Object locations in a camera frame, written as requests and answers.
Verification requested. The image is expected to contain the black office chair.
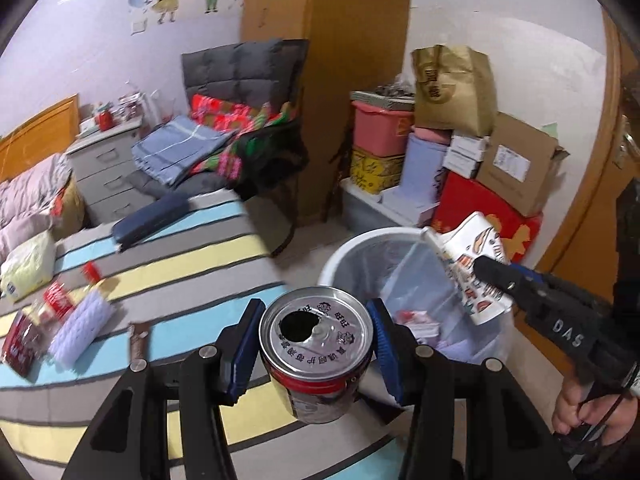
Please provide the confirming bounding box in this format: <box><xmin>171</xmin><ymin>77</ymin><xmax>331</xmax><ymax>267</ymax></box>
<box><xmin>181</xmin><ymin>38</ymin><xmax>311</xmax><ymax>258</ymax></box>

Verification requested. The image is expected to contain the pink plastic storage bin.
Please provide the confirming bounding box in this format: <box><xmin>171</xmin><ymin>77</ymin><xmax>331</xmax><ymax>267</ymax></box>
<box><xmin>351</xmin><ymin>101</ymin><xmax>416</xmax><ymax>158</ymax></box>

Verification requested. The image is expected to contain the pink grey quilt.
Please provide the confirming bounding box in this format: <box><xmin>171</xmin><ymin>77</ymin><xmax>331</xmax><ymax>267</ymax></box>
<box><xmin>0</xmin><ymin>152</ymin><xmax>73</xmax><ymax>261</ymax></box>

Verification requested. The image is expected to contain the blue folded cloth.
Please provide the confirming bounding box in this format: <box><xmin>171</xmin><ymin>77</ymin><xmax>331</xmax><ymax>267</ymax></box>
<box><xmin>131</xmin><ymin>115</ymin><xmax>241</xmax><ymax>188</ymax></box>

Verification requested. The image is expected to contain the grey plastic storage box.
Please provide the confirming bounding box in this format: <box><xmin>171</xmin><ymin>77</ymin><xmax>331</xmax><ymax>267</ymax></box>
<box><xmin>340</xmin><ymin>180</ymin><xmax>431</xmax><ymax>233</ymax></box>

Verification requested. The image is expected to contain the metal door handle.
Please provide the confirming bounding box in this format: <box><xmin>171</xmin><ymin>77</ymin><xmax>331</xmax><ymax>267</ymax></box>
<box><xmin>612</xmin><ymin>115</ymin><xmax>636</xmax><ymax>171</ymax></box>

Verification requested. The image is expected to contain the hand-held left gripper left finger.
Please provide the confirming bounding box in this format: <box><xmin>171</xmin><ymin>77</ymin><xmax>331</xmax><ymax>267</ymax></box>
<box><xmin>60</xmin><ymin>299</ymin><xmax>268</xmax><ymax>480</ymax></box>

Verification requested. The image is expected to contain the tall wooden wardrobe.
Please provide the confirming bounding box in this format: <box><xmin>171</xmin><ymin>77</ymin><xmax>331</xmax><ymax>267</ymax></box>
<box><xmin>240</xmin><ymin>0</ymin><xmax>413</xmax><ymax>226</ymax></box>

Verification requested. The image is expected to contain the yellow tissue pack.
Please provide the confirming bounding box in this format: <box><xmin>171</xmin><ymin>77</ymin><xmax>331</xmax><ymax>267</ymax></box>
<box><xmin>0</xmin><ymin>230</ymin><xmax>57</xmax><ymax>303</ymax></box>

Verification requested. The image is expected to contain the red gift box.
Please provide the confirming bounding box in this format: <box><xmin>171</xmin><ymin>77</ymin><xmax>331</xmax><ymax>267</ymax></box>
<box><xmin>431</xmin><ymin>172</ymin><xmax>543</xmax><ymax>266</ymax></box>

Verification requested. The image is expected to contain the grey nightstand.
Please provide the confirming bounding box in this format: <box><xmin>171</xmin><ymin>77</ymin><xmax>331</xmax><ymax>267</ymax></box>
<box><xmin>66</xmin><ymin>120</ymin><xmax>146</xmax><ymax>226</ymax></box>

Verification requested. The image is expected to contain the small white box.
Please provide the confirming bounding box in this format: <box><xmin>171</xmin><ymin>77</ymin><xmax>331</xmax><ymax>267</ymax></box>
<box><xmin>449</xmin><ymin>134</ymin><xmax>490</xmax><ymax>155</ymax></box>
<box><xmin>442</xmin><ymin>150</ymin><xmax>485</xmax><ymax>179</ymax></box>

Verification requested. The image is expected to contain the dark blue case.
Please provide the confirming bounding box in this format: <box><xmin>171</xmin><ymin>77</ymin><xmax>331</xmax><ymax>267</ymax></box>
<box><xmin>111</xmin><ymin>195</ymin><xmax>191</xmax><ymax>253</ymax></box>

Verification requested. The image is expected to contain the printed white paper cup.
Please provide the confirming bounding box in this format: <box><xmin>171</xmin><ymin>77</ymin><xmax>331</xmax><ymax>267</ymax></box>
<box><xmin>420</xmin><ymin>211</ymin><xmax>516</xmax><ymax>327</ymax></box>

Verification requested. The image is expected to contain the gold paper bag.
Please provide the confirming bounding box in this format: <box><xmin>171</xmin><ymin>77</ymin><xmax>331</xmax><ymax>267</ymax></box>
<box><xmin>411</xmin><ymin>45</ymin><xmax>498</xmax><ymax>137</ymax></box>

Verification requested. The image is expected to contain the clear bottle with red label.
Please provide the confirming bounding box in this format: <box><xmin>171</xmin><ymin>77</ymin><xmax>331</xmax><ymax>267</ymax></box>
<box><xmin>27</xmin><ymin>261</ymin><xmax>106</xmax><ymax>328</ymax></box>

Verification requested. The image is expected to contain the wooden door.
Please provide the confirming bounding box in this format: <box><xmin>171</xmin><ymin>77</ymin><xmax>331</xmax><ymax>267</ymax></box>
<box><xmin>515</xmin><ymin>10</ymin><xmax>640</xmax><ymax>306</ymax></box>

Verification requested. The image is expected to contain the brown paper bag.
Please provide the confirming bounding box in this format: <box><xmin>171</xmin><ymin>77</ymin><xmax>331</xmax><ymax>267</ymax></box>
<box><xmin>50</xmin><ymin>175</ymin><xmax>86</xmax><ymax>241</ymax></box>

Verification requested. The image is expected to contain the patterned grey bin lid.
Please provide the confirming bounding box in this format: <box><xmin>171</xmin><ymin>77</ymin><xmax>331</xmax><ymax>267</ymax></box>
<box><xmin>349</xmin><ymin>87</ymin><xmax>417</xmax><ymax>111</ymax></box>

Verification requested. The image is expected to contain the white rimmed trash bin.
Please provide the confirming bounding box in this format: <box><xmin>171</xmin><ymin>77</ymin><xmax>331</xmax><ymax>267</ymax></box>
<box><xmin>317</xmin><ymin>226</ymin><xmax>516</xmax><ymax>396</ymax></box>

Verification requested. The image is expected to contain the open cardboard box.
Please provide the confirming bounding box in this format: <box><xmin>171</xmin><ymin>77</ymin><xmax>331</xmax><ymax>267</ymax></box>
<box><xmin>475</xmin><ymin>111</ymin><xmax>571</xmax><ymax>218</ymax></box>

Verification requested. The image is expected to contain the yellow patterned box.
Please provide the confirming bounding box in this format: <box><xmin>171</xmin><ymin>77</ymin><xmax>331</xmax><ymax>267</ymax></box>
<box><xmin>349</xmin><ymin>146</ymin><xmax>406</xmax><ymax>196</ymax></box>

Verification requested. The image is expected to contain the dark red snack packet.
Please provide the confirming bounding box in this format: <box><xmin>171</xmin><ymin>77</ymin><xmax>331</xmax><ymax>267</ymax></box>
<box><xmin>0</xmin><ymin>307</ymin><xmax>45</xmax><ymax>378</ymax></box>

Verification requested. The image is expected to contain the brown wrapper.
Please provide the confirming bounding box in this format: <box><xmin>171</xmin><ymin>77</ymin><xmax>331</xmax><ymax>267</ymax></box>
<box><xmin>127</xmin><ymin>322</ymin><xmax>152</xmax><ymax>361</ymax></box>

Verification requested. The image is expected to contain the wooden bed headboard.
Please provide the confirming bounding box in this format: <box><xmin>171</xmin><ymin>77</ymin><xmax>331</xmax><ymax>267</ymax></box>
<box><xmin>0</xmin><ymin>92</ymin><xmax>81</xmax><ymax>183</ymax></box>

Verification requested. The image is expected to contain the lavender round box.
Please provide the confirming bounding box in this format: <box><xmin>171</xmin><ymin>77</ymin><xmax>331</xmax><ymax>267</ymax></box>
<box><xmin>400</xmin><ymin>132</ymin><xmax>451</xmax><ymax>201</ymax></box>

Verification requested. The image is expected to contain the striped table cloth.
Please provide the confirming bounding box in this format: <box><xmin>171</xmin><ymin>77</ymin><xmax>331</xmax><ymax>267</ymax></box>
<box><xmin>0</xmin><ymin>192</ymin><xmax>396</xmax><ymax>480</ymax></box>

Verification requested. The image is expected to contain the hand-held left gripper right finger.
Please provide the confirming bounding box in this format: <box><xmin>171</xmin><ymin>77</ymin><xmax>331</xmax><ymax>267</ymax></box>
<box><xmin>365</xmin><ymin>298</ymin><xmax>566</xmax><ymax>480</ymax></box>

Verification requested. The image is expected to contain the red drink can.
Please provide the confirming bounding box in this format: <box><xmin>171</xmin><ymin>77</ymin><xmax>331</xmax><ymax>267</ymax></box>
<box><xmin>257</xmin><ymin>286</ymin><xmax>376</xmax><ymax>423</ymax></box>

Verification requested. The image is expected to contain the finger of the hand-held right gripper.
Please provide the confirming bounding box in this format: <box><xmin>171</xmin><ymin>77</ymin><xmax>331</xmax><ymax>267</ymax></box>
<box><xmin>471</xmin><ymin>254</ymin><xmax>538</xmax><ymax>311</ymax></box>
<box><xmin>515</xmin><ymin>265</ymin><xmax>551</xmax><ymax>286</ymax></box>

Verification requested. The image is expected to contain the person's right hand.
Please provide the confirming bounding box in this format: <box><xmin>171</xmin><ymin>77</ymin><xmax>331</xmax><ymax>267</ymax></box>
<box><xmin>551</xmin><ymin>372</ymin><xmax>631</xmax><ymax>438</ymax></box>

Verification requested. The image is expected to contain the white flat box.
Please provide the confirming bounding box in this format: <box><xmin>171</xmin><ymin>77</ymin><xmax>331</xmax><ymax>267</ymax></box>
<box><xmin>380</xmin><ymin>185</ymin><xmax>441</xmax><ymax>226</ymax></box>

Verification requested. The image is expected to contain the grey quilted chair cushion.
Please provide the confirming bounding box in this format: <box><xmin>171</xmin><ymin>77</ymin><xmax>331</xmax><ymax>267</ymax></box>
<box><xmin>181</xmin><ymin>38</ymin><xmax>308</xmax><ymax>111</ymax></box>

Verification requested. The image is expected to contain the red plaid cloth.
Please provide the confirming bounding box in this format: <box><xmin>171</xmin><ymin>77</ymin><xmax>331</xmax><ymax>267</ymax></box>
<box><xmin>190</xmin><ymin>94</ymin><xmax>296</xmax><ymax>191</ymax></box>

